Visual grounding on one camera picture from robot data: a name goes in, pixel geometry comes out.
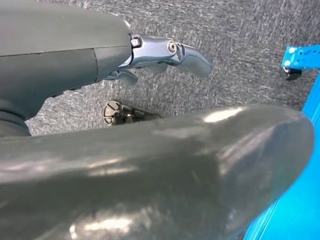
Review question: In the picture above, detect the blue metal shelf rack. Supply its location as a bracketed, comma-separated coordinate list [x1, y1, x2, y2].
[243, 44, 320, 240]

